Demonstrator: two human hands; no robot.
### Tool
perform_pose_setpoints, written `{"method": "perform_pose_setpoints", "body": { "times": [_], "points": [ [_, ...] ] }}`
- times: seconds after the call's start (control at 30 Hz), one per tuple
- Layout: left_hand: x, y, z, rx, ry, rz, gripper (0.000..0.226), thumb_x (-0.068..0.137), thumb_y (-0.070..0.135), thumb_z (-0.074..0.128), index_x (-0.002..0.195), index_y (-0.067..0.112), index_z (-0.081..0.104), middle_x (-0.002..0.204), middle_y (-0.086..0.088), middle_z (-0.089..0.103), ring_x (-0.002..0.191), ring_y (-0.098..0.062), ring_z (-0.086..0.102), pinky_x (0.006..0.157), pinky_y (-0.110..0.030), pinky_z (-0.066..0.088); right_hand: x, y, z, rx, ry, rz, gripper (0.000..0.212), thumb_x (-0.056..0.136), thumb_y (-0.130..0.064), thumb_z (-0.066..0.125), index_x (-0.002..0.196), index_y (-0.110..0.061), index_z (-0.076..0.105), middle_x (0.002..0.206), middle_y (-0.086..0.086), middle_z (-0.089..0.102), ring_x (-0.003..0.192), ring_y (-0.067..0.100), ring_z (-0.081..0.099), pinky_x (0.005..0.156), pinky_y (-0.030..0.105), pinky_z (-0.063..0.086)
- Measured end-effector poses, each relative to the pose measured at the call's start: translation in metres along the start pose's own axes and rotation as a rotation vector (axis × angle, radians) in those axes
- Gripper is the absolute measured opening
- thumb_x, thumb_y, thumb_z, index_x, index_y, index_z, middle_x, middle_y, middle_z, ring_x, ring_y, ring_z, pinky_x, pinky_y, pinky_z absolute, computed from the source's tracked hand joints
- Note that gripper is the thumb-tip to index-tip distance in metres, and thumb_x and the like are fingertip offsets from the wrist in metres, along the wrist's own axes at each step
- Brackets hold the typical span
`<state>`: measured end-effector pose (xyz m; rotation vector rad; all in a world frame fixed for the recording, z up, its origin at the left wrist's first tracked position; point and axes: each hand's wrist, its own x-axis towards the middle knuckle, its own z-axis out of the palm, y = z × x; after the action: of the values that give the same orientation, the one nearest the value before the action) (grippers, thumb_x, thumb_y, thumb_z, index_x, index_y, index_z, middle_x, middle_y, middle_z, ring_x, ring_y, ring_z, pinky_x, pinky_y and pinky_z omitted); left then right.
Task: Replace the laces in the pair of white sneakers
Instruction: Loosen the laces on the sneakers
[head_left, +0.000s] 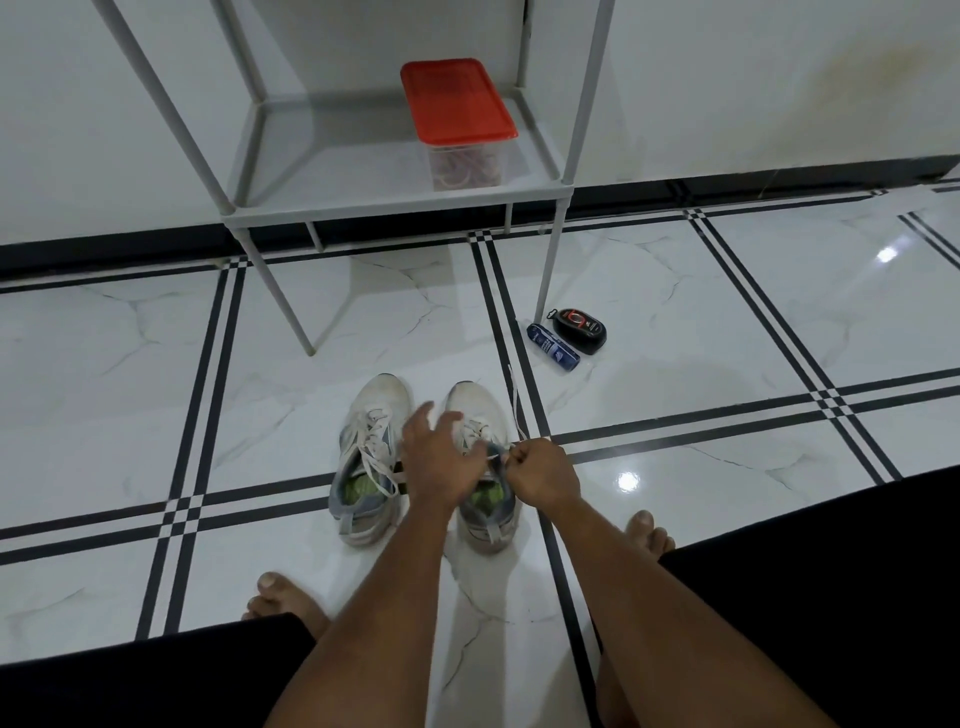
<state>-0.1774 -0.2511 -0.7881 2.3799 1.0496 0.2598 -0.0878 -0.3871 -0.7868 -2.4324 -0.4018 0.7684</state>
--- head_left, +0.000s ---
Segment clear box with red lid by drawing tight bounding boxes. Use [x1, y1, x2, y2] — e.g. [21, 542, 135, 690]
[433, 153, 502, 191]

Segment white grey sneaker shoe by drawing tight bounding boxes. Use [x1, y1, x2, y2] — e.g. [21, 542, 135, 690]
[441, 380, 525, 557]
[327, 371, 415, 550]

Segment black oval polish bottle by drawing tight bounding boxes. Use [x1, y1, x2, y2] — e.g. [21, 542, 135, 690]
[545, 305, 610, 358]

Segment clear container with red lid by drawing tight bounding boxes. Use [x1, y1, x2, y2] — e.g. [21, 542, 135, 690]
[398, 56, 521, 193]

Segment person's right leg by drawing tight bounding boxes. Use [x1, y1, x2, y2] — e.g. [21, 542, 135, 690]
[591, 637, 640, 728]

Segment person's right forearm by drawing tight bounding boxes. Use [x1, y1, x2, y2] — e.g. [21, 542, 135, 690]
[554, 496, 839, 728]

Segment person's foot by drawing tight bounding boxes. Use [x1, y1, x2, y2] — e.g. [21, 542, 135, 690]
[623, 509, 677, 562]
[239, 570, 332, 641]

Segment person's left foot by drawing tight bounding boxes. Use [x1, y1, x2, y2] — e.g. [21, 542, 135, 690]
[239, 570, 332, 641]

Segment person's right hand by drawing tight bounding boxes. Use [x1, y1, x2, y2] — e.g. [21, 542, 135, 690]
[506, 437, 583, 519]

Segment black shorts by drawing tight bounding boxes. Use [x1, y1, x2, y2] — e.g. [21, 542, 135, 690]
[0, 463, 960, 728]

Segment person's left forearm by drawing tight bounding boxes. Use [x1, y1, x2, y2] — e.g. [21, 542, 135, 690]
[263, 498, 453, 728]

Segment person's left hand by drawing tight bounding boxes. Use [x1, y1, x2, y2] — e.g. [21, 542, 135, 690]
[401, 401, 493, 516]

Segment grey metal shelf rack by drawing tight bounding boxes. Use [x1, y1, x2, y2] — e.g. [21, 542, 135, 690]
[89, 0, 619, 358]

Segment person's right foot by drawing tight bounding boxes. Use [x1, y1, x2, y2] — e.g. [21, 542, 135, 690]
[623, 509, 677, 562]

